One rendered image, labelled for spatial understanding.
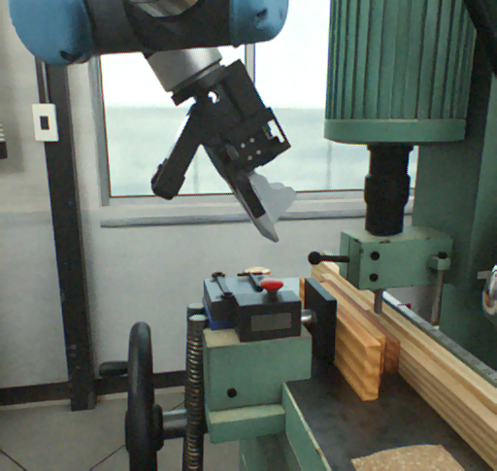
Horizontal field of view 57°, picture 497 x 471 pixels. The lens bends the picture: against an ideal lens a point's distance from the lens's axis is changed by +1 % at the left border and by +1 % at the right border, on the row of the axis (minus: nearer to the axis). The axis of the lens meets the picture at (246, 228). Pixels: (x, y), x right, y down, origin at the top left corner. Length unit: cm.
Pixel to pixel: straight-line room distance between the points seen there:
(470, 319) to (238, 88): 53
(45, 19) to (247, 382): 44
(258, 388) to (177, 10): 45
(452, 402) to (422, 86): 35
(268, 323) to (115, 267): 149
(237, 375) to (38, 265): 155
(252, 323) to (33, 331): 168
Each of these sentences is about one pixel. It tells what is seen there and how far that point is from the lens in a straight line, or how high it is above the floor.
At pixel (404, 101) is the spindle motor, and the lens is 56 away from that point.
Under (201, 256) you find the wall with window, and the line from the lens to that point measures 199.
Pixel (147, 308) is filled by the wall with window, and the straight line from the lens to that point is 207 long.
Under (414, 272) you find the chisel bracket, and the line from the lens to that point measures 67.
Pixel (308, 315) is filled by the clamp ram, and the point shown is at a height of 96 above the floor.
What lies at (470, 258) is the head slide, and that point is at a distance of 67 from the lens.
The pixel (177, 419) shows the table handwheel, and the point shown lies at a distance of 69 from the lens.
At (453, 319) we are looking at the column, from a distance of 87.
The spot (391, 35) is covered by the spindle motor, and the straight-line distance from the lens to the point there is 57.
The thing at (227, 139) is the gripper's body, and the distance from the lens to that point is 51.
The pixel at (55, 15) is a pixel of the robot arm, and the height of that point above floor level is 130.
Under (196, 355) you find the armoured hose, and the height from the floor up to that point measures 92.
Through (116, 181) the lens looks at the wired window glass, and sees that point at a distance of 200.
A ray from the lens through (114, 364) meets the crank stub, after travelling 77.
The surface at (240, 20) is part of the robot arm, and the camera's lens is 35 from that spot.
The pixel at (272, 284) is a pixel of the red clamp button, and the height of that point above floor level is 102.
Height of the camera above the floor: 123
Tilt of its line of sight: 14 degrees down
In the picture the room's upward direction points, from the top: straight up
